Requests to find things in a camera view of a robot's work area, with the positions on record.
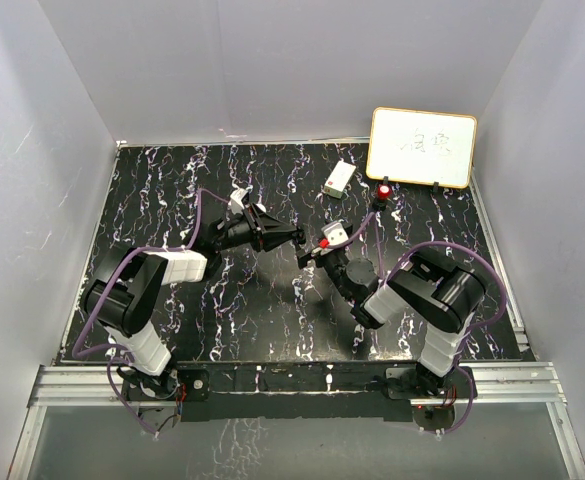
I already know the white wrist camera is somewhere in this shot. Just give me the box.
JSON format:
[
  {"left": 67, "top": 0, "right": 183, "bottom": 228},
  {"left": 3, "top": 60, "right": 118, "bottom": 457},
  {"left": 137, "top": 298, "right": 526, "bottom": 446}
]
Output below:
[
  {"left": 228, "top": 188, "right": 250, "bottom": 215},
  {"left": 319, "top": 221, "right": 350, "bottom": 251}
]

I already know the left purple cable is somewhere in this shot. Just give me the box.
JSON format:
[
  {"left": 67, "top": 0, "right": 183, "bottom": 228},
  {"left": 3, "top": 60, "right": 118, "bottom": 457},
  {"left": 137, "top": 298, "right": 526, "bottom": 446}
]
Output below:
[{"left": 71, "top": 187, "right": 233, "bottom": 436}]

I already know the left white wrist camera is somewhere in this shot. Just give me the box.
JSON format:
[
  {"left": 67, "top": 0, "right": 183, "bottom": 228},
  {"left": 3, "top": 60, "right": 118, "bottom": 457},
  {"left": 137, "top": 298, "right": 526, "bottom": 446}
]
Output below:
[{"left": 228, "top": 188, "right": 250, "bottom": 215}]

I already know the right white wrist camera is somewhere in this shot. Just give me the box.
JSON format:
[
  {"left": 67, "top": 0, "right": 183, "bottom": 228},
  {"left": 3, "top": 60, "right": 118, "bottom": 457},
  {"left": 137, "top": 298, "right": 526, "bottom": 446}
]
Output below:
[{"left": 319, "top": 221, "right": 350, "bottom": 251}]

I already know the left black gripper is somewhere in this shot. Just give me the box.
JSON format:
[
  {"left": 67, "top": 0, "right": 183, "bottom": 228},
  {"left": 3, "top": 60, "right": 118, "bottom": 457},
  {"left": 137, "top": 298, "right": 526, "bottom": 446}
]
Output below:
[{"left": 215, "top": 204, "right": 297, "bottom": 253}]

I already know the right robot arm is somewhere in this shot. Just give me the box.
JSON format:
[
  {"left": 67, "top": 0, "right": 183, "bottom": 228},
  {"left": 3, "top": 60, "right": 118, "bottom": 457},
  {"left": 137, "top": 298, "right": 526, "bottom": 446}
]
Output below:
[{"left": 296, "top": 240, "right": 490, "bottom": 397}]

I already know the black earbud charging case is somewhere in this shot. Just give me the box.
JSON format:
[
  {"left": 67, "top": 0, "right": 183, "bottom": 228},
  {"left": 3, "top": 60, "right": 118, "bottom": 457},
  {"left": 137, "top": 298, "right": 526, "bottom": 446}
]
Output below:
[{"left": 293, "top": 227, "right": 306, "bottom": 245}]

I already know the white cardboard box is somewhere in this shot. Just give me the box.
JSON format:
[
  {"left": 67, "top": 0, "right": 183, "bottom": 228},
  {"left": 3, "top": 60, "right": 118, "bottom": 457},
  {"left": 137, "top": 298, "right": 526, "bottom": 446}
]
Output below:
[{"left": 322, "top": 160, "right": 356, "bottom": 199}]

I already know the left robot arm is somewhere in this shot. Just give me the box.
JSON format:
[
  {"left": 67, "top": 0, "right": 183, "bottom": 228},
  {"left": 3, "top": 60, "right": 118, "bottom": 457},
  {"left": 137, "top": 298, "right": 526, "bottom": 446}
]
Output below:
[{"left": 80, "top": 203, "right": 305, "bottom": 399}]

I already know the white board yellow frame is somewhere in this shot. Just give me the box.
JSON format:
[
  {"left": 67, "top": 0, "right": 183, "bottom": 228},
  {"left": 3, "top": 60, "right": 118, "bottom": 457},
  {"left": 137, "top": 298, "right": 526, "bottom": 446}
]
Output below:
[{"left": 366, "top": 107, "right": 478, "bottom": 189}]

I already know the black front mounting bar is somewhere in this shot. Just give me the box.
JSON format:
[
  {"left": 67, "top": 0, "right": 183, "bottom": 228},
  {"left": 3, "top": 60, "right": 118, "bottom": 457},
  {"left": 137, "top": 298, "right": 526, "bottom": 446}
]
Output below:
[{"left": 177, "top": 361, "right": 420, "bottom": 422}]

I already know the red emergency button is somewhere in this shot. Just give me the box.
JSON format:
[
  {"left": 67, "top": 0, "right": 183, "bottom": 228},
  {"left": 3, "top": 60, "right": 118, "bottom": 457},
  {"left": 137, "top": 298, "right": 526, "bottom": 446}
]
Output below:
[{"left": 372, "top": 184, "right": 392, "bottom": 212}]

